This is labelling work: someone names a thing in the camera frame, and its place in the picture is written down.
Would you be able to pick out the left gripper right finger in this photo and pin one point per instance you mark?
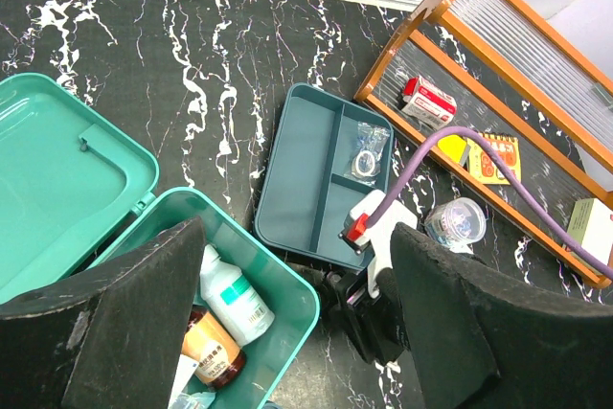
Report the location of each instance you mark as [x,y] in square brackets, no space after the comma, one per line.
[481,339]

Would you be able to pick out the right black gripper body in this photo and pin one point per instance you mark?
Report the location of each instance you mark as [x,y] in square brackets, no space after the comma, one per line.
[374,325]

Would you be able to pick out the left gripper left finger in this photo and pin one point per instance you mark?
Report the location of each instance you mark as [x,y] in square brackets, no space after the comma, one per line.
[108,337]

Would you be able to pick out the blue white bandage packet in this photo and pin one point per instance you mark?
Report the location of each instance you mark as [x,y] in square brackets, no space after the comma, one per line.
[180,397]

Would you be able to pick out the green medicine kit box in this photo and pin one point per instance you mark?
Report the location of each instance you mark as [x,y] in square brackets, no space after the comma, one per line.
[77,192]

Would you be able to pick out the bagged tape roll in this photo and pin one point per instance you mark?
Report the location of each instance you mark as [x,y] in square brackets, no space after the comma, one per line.
[365,164]

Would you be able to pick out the orange cap medicine bottle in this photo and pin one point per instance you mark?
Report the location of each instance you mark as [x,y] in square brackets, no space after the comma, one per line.
[220,359]

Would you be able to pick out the white green medicine bottle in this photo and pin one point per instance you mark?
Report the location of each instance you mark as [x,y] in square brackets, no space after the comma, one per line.
[233,300]

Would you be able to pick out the red white medicine box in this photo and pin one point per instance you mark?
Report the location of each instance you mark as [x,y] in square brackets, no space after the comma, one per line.
[424,101]

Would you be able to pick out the clear round plastic jar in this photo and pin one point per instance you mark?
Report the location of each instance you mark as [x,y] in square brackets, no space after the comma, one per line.
[457,223]

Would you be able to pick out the yellow grey sponge block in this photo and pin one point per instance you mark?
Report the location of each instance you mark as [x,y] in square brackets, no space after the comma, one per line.
[455,147]

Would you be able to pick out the orange wooden shelf rack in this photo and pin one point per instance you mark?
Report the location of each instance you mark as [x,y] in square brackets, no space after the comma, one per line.
[512,73]

